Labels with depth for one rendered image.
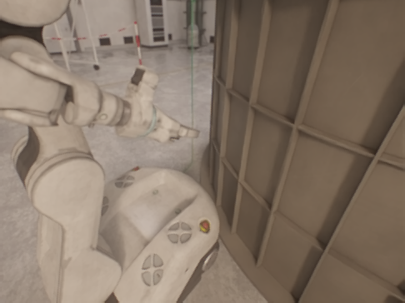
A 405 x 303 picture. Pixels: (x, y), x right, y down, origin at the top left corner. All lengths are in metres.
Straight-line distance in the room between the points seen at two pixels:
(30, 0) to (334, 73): 0.64
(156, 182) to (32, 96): 0.87
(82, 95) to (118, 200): 0.75
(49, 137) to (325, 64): 0.68
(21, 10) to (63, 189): 0.35
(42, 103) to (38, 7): 0.20
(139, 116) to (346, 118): 0.51
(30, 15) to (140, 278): 0.80
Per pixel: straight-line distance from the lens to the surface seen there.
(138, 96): 0.40
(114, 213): 1.05
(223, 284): 1.18
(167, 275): 0.85
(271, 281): 1.20
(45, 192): 0.57
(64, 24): 7.62
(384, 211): 0.75
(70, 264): 0.73
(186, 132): 0.48
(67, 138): 0.58
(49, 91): 0.33
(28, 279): 1.41
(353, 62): 0.62
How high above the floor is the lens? 1.07
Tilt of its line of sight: 30 degrees down
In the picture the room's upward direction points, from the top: straight up
